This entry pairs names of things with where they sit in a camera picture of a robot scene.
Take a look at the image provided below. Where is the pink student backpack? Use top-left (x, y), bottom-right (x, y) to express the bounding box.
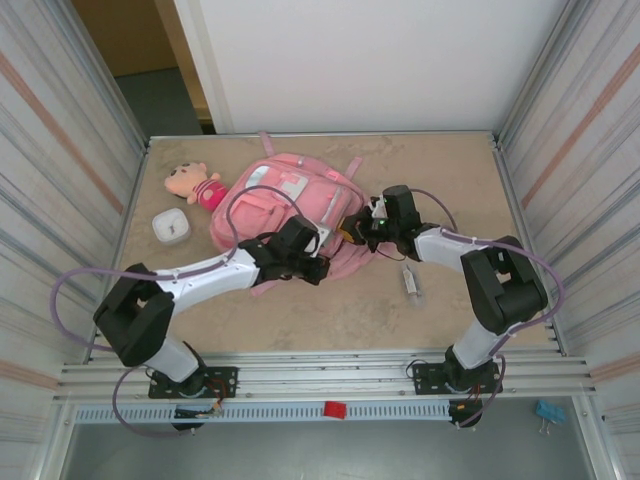
top-left (208, 130), bottom-right (381, 300)

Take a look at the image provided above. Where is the small clear tube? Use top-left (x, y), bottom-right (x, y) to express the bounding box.
top-left (399, 264), bottom-right (426, 309)

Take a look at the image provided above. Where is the pink plush doll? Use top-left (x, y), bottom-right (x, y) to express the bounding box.
top-left (164, 160), bottom-right (232, 211)

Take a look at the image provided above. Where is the white square container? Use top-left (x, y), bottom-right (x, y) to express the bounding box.
top-left (152, 207), bottom-right (193, 246)

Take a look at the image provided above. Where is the black power connector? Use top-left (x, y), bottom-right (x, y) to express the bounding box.
top-left (173, 403), bottom-right (225, 419)
top-left (448, 399), bottom-right (484, 430)

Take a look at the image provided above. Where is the corrugated metal side panel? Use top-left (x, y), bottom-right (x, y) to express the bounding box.
top-left (492, 0), bottom-right (640, 451)
top-left (0, 0), bottom-right (151, 451)

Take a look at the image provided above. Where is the blue binder clip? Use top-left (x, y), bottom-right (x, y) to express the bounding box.
top-left (535, 398), bottom-right (567, 437)

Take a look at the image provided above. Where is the brown wooden door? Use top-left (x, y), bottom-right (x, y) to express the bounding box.
top-left (72, 0), bottom-right (211, 136)

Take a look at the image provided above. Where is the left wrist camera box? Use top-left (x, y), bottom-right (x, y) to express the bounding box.
top-left (308, 225), bottom-right (335, 257)

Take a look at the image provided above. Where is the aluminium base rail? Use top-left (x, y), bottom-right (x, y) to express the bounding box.
top-left (52, 349), bottom-right (599, 404)

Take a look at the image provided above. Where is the white slotted cable duct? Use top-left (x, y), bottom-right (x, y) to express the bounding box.
top-left (73, 403), bottom-right (454, 425)

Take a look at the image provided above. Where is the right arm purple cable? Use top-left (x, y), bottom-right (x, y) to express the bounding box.
top-left (409, 187), bottom-right (566, 430)

